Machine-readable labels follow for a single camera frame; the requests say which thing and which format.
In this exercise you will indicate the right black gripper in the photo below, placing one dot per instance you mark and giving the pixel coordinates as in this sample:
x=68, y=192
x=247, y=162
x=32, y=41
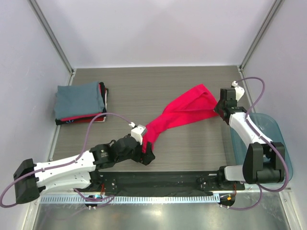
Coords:
x=216, y=109

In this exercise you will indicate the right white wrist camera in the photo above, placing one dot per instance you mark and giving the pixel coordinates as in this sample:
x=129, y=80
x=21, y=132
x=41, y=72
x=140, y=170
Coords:
x=240, y=91

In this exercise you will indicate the left aluminium frame post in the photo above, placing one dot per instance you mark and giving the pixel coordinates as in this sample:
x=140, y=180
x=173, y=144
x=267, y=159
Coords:
x=48, y=30

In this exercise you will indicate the folded grey-blue t shirt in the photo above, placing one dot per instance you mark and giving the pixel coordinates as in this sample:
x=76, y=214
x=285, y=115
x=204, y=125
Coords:
x=78, y=100

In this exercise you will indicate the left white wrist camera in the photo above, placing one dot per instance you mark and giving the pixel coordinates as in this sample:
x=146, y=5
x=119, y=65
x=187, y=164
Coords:
x=137, y=132

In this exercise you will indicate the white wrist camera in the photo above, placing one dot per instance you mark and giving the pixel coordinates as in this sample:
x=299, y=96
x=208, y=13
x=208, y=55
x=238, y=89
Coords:
x=240, y=91
x=137, y=132

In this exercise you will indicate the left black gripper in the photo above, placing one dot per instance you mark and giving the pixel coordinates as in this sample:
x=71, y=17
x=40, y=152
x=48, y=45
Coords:
x=147, y=157

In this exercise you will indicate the aluminium frame post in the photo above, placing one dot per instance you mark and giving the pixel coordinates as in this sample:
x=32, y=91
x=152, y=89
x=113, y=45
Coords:
x=48, y=30
x=261, y=32

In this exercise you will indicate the blue plastic bin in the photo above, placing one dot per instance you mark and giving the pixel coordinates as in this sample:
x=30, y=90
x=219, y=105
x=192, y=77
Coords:
x=268, y=126

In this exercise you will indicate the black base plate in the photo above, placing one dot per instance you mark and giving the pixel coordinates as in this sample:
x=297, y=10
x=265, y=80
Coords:
x=161, y=184

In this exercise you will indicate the folded black t shirt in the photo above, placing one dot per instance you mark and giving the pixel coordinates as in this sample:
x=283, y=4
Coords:
x=80, y=103

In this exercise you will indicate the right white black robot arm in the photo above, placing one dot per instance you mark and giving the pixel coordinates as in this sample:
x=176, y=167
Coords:
x=264, y=161

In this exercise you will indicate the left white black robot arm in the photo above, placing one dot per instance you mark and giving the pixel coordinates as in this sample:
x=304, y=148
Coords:
x=34, y=179

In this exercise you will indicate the right aluminium frame post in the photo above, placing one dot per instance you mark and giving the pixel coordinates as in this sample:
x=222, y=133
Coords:
x=261, y=32

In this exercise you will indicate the slotted cable duct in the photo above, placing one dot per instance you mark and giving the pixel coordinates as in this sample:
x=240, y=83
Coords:
x=76, y=199

